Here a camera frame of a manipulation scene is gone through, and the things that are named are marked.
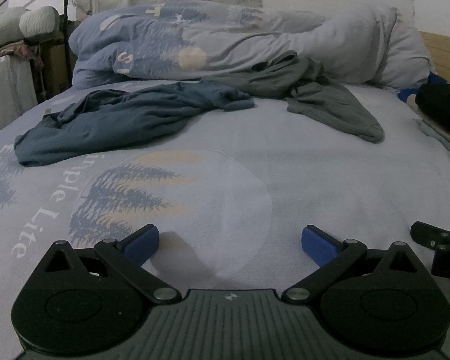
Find black pole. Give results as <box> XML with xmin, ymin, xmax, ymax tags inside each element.
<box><xmin>62</xmin><ymin>0</ymin><xmax>76</xmax><ymax>83</ymax></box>

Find pale folded clothes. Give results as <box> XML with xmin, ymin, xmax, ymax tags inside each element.
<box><xmin>405</xmin><ymin>95</ymin><xmax>450</xmax><ymax>166</ymax></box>

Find wooden headboard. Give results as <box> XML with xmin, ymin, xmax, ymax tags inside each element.
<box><xmin>418</xmin><ymin>32</ymin><xmax>450</xmax><ymax>87</ymax></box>

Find cardboard box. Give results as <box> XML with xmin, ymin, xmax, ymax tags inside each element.
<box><xmin>41</xmin><ymin>39</ymin><xmax>77</xmax><ymax>102</ymax></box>

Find light blue printed duvet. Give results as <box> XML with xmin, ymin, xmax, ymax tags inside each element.
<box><xmin>68</xmin><ymin>1</ymin><xmax>434</xmax><ymax>91</ymax></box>

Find teal blue t-shirt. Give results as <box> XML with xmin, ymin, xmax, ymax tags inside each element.
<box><xmin>14</xmin><ymin>82</ymin><xmax>255</xmax><ymax>167</ymax></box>

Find white fabric cover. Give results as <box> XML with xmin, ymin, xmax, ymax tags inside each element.
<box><xmin>0</xmin><ymin>54</ymin><xmax>39</xmax><ymax>134</ymax></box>

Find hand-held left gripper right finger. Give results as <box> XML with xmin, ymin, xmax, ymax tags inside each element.
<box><xmin>283</xmin><ymin>225</ymin><xmax>435</xmax><ymax>304</ymax></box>

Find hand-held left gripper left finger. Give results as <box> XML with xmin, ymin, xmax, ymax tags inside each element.
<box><xmin>25</xmin><ymin>224</ymin><xmax>182</xmax><ymax>304</ymax></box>

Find grey-green t-shirt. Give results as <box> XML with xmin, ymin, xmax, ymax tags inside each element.
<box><xmin>200</xmin><ymin>50</ymin><xmax>385</xmax><ymax>143</ymax></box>

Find bright blue cloth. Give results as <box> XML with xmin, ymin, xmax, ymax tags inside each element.
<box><xmin>397</xmin><ymin>71</ymin><xmax>448</xmax><ymax>103</ymax></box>

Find pink floral cloth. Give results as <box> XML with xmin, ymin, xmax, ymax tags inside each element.
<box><xmin>5</xmin><ymin>40</ymin><xmax>43</xmax><ymax>69</ymax></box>

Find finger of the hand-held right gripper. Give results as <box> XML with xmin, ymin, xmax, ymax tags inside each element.
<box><xmin>410</xmin><ymin>221</ymin><xmax>450</xmax><ymax>251</ymax></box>

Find pale knitted pillow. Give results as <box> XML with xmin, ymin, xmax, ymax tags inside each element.
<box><xmin>0</xmin><ymin>7</ymin><xmax>28</xmax><ymax>50</ymax></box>
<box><xmin>19</xmin><ymin>6</ymin><xmax>61</xmax><ymax>41</ymax></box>

